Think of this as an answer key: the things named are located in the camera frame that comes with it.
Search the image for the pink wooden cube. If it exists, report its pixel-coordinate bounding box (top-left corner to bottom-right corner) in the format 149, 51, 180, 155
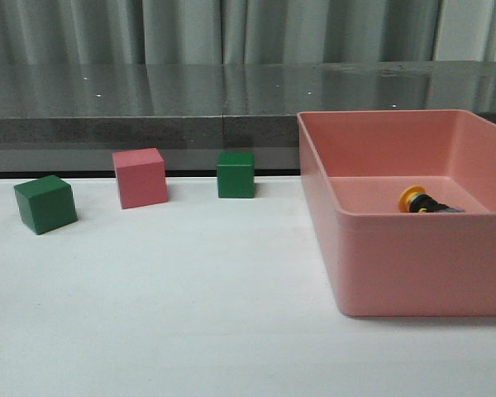
112, 147, 168, 209

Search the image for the yellow push button switch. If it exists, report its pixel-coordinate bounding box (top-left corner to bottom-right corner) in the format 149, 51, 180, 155
398, 185, 465, 213

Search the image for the green wooden cube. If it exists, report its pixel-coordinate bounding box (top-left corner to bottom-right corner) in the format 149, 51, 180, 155
13, 175, 78, 235
217, 152, 255, 199

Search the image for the pink plastic bin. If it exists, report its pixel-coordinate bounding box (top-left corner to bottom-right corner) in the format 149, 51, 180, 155
298, 110, 496, 316

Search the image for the grey curtain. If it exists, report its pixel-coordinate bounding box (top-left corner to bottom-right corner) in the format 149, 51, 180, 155
0, 1, 496, 65

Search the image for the left green wooden cube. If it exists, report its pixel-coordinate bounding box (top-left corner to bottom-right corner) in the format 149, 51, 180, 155
13, 175, 78, 235

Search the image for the right green wooden cube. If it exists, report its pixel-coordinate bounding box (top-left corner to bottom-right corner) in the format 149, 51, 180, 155
217, 152, 255, 199

